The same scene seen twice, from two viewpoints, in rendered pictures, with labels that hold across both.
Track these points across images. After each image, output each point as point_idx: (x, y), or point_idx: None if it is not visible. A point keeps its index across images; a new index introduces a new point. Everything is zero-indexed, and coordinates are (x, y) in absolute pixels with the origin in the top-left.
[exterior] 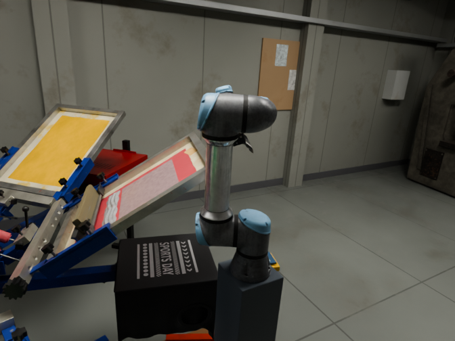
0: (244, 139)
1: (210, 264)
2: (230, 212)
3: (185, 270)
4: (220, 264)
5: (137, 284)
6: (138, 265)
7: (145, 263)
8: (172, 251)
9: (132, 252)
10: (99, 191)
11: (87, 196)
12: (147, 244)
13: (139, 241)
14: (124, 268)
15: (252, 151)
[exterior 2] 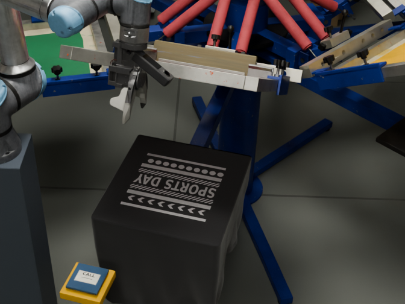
0: (109, 77)
1: (125, 220)
2: (0, 68)
3: (133, 193)
4: (26, 133)
5: (137, 151)
6: (173, 159)
7: (173, 165)
8: (185, 195)
9: (207, 160)
10: (248, 69)
11: (216, 52)
12: (219, 177)
13: (231, 172)
14: (176, 148)
15: (122, 121)
